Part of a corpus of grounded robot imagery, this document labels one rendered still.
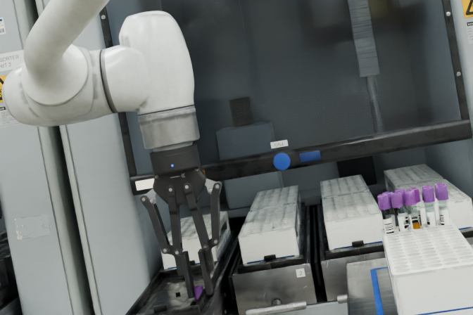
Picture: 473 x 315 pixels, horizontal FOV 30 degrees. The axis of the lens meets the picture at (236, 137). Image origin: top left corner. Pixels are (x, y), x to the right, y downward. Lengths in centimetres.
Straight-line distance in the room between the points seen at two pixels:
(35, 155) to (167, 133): 38
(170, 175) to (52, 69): 25
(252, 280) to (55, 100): 46
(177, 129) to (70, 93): 17
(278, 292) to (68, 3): 65
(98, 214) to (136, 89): 36
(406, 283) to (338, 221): 54
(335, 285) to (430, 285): 52
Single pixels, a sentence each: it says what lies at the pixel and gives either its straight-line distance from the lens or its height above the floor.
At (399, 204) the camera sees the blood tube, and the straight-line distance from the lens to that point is 125.
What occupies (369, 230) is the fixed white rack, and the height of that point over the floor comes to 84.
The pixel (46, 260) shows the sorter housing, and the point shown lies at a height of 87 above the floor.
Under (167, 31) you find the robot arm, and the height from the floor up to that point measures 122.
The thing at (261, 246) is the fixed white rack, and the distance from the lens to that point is 154.
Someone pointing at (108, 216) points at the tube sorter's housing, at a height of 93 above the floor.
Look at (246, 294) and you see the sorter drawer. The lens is 153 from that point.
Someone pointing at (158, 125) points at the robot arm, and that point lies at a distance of 134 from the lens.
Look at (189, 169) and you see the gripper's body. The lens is 136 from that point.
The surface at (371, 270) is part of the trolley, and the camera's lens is 133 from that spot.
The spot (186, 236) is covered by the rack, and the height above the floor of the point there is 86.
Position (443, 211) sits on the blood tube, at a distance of 125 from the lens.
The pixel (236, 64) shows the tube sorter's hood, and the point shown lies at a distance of 156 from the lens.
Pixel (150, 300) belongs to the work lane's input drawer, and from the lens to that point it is 147.
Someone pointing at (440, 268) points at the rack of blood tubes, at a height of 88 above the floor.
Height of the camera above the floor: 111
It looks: 3 degrees down
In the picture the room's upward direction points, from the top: 10 degrees counter-clockwise
